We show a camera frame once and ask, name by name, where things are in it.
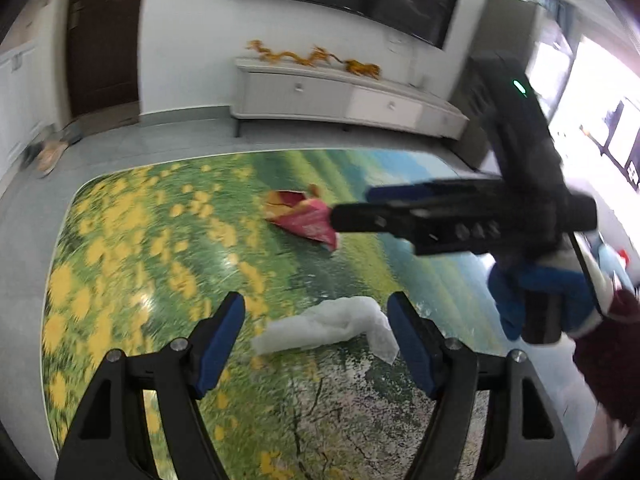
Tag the white tissue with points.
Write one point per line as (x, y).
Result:
(330, 327)

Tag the white cupboard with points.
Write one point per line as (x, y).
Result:
(17, 100)

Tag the person's right hand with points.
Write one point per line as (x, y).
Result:
(550, 280)

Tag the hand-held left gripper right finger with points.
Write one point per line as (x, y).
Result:
(410, 340)

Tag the person's right forearm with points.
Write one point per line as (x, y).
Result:
(610, 375)

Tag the grey refrigerator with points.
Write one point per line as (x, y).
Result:
(510, 15)

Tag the golden dragon figurine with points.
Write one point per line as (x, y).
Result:
(287, 56)

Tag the light blue armchair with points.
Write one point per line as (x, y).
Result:
(607, 260)

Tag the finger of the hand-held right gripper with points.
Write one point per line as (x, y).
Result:
(400, 194)
(380, 217)

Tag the pink red snack packet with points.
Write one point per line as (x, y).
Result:
(305, 220)

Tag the brown wooden door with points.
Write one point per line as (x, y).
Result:
(107, 35)

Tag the golden tiger figurine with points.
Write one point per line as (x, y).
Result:
(362, 67)

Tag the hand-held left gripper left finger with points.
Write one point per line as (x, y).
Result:
(220, 345)

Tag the white television cabinet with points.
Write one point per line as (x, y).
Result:
(320, 95)

